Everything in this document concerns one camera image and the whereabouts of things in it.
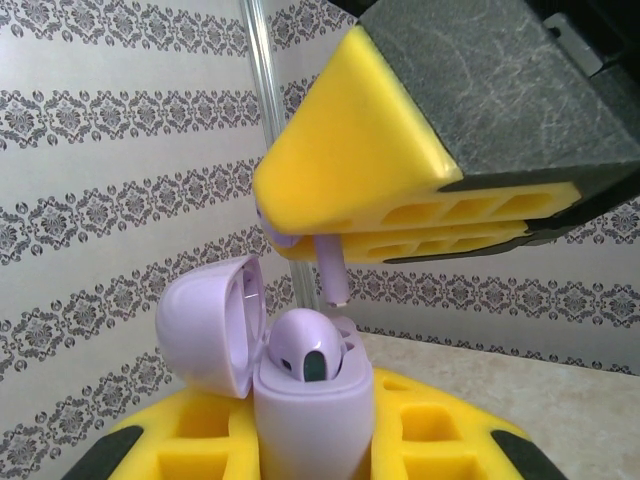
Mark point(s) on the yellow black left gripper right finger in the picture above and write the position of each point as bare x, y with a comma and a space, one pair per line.
430, 430

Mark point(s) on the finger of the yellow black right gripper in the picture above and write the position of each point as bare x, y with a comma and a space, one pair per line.
380, 130
440, 242

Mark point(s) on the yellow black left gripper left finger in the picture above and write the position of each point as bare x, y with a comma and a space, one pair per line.
190, 450

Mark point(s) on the purple earbud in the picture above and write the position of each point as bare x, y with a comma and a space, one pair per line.
300, 335
332, 272

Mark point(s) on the purple earbud charging case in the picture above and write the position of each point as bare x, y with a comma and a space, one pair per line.
310, 430

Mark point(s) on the aluminium frame post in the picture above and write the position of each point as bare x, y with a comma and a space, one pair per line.
262, 75

